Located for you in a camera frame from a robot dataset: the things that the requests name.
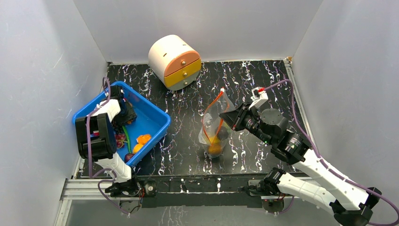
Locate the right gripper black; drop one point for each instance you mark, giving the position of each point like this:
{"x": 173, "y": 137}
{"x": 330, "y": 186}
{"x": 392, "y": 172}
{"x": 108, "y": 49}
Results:
{"x": 240, "y": 115}

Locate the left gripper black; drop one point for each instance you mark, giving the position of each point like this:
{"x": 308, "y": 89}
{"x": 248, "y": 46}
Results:
{"x": 131, "y": 116}

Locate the dark purple plum toy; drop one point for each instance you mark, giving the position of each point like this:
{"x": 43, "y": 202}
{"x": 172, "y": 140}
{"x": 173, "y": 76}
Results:
{"x": 223, "y": 133}

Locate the clear zip top bag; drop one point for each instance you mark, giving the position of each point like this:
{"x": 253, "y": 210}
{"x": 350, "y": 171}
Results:
{"x": 211, "y": 122}

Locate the orange tangerine toy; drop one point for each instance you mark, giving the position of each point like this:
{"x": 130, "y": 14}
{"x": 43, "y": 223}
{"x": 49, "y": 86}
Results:
{"x": 215, "y": 150}

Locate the yellow banana toy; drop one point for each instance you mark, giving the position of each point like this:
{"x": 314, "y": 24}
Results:
{"x": 212, "y": 140}

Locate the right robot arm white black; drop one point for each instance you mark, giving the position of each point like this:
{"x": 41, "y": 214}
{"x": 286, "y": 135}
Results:
{"x": 349, "y": 205}

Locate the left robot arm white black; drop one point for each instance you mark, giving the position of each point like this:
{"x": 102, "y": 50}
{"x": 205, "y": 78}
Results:
{"x": 121, "y": 173}

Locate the crumpled orange food toy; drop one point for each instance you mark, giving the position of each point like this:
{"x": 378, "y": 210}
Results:
{"x": 137, "y": 148}

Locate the green bean toy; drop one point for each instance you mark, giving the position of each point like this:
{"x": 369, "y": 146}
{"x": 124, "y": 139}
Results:
{"x": 126, "y": 134}

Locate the blue plastic bin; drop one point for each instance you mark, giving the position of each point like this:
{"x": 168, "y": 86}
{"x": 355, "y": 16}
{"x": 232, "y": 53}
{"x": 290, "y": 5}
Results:
{"x": 150, "y": 120}

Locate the red grape bunch toy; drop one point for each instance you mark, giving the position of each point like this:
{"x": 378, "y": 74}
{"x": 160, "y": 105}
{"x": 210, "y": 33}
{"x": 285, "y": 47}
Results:
{"x": 121, "y": 140}

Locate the purple mangosteen toy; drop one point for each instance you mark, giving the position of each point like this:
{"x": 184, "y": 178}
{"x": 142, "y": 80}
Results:
{"x": 128, "y": 157}

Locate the round white drawer cabinet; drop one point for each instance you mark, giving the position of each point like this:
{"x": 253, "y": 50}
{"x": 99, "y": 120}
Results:
{"x": 174, "y": 62}

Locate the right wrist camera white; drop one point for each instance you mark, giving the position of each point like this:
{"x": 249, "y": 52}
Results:
{"x": 259, "y": 97}

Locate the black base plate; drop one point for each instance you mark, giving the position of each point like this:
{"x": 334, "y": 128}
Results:
{"x": 211, "y": 190}

